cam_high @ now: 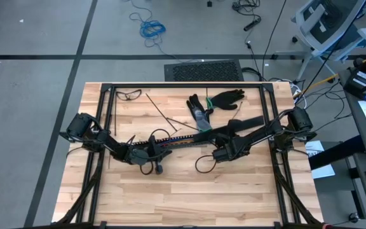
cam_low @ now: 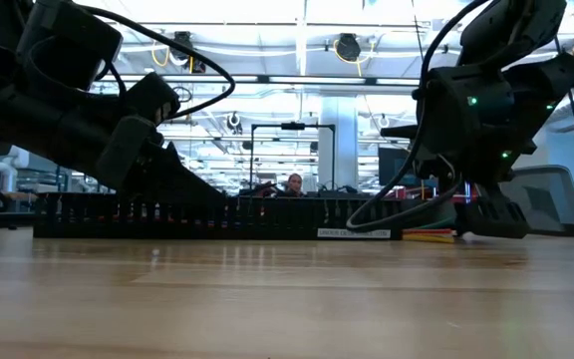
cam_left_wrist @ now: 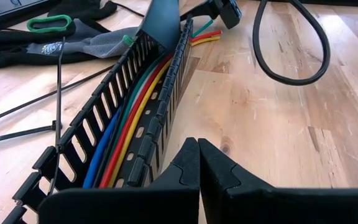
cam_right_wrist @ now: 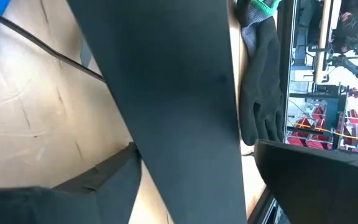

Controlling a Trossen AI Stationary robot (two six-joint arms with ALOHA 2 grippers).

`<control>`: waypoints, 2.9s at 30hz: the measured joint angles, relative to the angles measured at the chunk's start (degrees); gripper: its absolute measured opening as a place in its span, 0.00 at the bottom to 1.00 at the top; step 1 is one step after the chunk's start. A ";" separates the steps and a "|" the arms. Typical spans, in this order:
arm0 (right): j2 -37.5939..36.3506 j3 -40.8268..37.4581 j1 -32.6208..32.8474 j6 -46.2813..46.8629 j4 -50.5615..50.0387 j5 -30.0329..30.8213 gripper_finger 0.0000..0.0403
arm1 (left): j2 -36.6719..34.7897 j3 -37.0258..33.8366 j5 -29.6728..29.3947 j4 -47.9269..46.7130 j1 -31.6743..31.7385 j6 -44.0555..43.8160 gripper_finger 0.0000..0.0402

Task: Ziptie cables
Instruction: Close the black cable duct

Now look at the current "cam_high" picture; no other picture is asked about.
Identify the black power strip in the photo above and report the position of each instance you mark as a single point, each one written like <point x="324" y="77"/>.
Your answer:
<point x="252" y="24"/>

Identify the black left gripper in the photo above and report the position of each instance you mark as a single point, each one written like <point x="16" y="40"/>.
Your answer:
<point x="141" y="156"/>

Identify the white paper sheet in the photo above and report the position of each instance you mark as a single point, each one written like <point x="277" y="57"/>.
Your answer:
<point x="324" y="170"/>

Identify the grey-backed black glove green cuff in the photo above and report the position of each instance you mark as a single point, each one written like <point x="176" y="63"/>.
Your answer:
<point x="200" y="117"/>

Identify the black raceway cover strip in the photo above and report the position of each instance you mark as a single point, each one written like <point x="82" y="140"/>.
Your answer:
<point x="234" y="127"/>

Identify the black aluminium table frame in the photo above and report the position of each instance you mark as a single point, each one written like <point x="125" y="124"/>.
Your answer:
<point x="186" y="85"/>

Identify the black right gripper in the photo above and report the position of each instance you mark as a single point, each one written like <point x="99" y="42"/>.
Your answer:
<point x="238" y="146"/>

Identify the black box with labels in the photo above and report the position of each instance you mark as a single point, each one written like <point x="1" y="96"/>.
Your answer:
<point x="359" y="84"/>

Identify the black round knob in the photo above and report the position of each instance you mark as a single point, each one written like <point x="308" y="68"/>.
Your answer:
<point x="353" y="217"/>

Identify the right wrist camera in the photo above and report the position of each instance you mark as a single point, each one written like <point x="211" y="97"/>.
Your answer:
<point x="221" y="155"/>

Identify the black perforated computer case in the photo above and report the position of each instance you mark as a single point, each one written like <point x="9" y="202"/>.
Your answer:
<point x="202" y="70"/>

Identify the grey office chair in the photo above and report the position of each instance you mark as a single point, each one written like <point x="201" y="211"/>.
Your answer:
<point x="324" y="27"/>

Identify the small black plug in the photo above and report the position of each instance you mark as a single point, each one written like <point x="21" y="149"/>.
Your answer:
<point x="209" y="3"/>

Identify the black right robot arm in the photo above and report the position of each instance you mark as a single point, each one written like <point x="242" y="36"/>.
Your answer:
<point x="281" y="130"/>

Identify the clear safety glasses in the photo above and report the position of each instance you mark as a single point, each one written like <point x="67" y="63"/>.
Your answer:
<point x="122" y="95"/>

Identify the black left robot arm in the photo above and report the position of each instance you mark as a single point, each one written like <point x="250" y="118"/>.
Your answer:
<point x="91" y="136"/>

